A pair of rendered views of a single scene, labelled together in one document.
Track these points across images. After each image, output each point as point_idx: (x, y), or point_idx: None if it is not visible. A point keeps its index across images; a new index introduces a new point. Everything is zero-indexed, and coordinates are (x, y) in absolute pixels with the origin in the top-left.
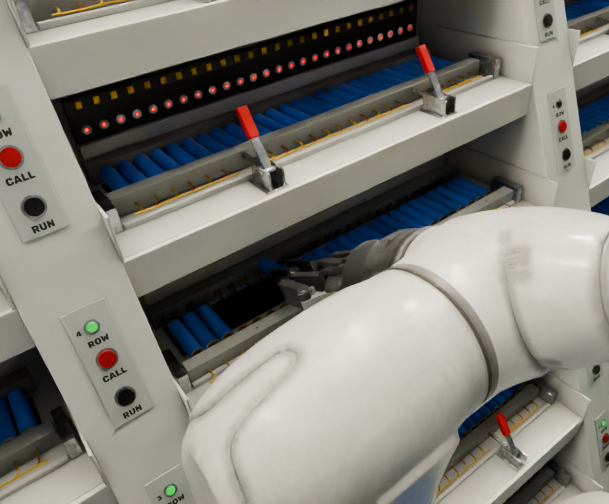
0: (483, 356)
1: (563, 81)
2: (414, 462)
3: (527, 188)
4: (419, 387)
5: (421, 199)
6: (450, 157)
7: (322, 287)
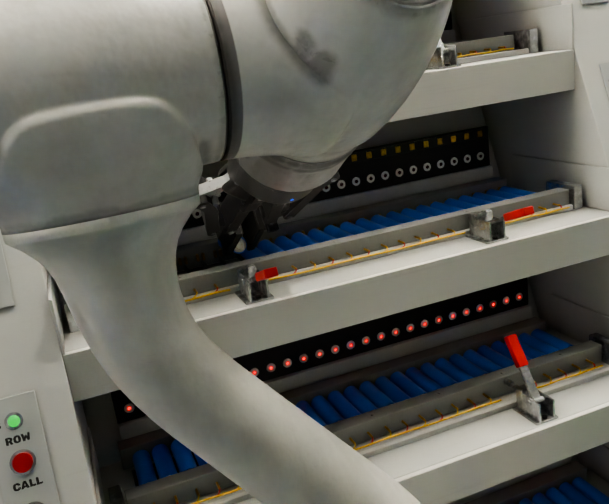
0: (208, 17)
1: None
2: (84, 89)
3: (589, 188)
4: (99, 4)
5: (448, 202)
6: (507, 176)
7: (236, 199)
